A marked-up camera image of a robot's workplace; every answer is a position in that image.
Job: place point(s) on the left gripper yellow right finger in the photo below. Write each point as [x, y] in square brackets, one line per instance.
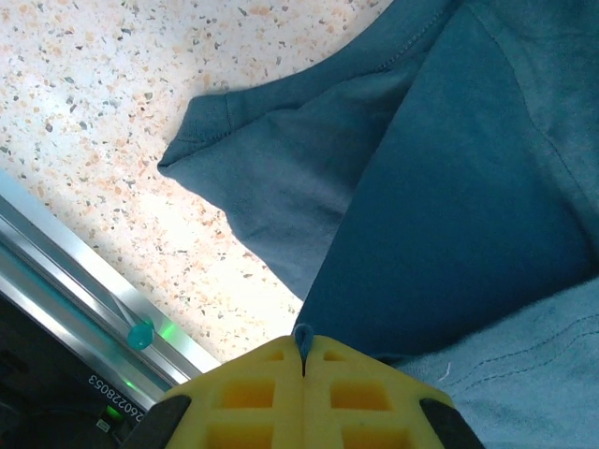
[369, 397]

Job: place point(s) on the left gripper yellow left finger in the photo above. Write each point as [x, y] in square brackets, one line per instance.
[243, 397]

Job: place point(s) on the blue t-shirt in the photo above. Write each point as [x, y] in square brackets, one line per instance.
[444, 187]

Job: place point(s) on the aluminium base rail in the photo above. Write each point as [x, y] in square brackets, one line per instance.
[70, 271]

